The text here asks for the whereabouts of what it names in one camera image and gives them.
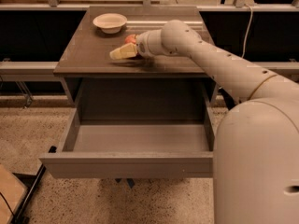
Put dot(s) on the black metal stand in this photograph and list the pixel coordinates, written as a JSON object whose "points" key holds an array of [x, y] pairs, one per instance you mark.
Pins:
{"points": [[31, 183]]}

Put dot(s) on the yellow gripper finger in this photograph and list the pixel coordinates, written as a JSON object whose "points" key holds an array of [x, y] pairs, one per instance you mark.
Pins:
{"points": [[126, 51]]}

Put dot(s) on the white paper bowl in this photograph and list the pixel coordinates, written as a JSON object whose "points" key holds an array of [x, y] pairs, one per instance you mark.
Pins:
{"points": [[110, 23]]}

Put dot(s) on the wooden board lower left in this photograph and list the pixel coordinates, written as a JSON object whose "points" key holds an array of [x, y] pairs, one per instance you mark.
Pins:
{"points": [[12, 192]]}

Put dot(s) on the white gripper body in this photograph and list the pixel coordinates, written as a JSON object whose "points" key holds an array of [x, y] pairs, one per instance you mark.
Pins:
{"points": [[144, 45]]}

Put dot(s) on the metal rail frame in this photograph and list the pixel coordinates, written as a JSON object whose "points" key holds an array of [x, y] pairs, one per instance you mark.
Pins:
{"points": [[28, 70]]}

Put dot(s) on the open grey top drawer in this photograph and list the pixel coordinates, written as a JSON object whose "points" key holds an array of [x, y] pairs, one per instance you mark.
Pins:
{"points": [[92, 149]]}

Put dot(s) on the red apple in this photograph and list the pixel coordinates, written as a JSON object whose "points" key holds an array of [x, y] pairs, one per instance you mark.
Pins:
{"points": [[130, 39]]}

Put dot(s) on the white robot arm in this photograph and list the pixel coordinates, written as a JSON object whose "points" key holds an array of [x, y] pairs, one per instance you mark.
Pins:
{"points": [[256, 147]]}

